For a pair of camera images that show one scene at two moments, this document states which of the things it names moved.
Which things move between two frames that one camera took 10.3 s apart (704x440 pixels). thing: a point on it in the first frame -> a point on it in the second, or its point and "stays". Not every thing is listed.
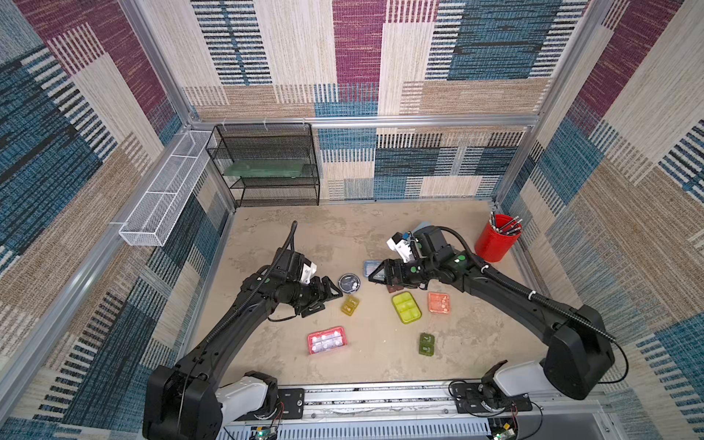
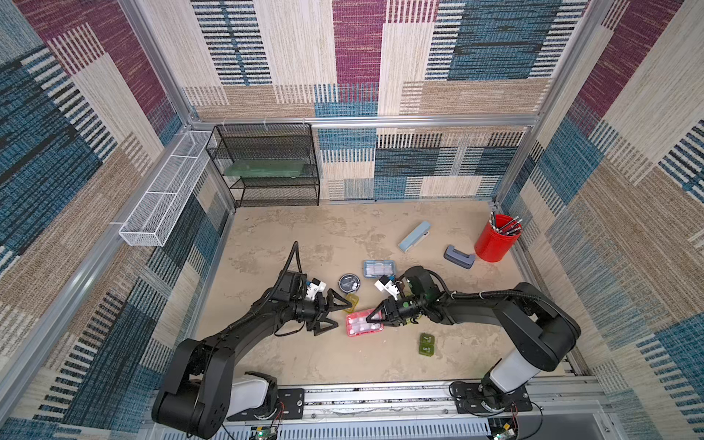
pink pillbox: (326, 340) -> (357, 324)
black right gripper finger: (380, 268) -> (379, 313)
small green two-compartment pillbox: (426, 345) stays
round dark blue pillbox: (349, 283) stays
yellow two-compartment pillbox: (349, 305) stays
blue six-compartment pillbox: (369, 266) stays
